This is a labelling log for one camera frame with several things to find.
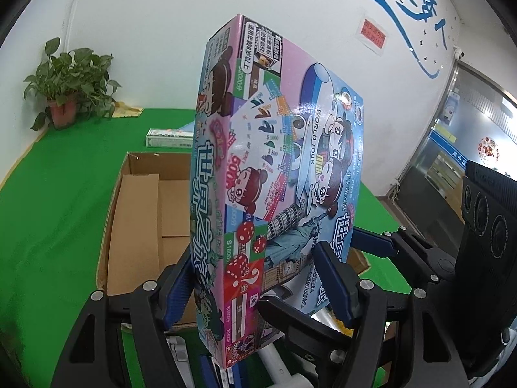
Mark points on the glass door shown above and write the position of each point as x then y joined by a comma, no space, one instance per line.
464,137

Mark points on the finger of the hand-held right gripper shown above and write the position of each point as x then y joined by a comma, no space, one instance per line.
307,331
373,242

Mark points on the yellow paper packet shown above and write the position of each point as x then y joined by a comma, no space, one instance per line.
127,111

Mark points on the stainless steel cup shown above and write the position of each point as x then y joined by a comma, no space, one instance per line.
325,319

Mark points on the white plastic holder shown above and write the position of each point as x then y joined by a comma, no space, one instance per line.
177,347

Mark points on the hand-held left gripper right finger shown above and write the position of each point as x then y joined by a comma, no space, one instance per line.
333,283

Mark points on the colourful cartoon board game box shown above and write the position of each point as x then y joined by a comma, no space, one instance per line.
282,149

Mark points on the red wall sign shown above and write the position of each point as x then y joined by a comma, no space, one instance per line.
373,34

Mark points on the blue wall lettering decal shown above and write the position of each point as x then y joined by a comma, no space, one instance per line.
420,8

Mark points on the potted green plant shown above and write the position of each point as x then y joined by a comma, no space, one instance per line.
60,109

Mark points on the flat green and white box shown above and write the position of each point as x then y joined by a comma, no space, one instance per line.
169,137

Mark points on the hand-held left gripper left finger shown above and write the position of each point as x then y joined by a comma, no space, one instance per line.
179,291

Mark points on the large cardboard box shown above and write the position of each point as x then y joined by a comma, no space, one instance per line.
173,202

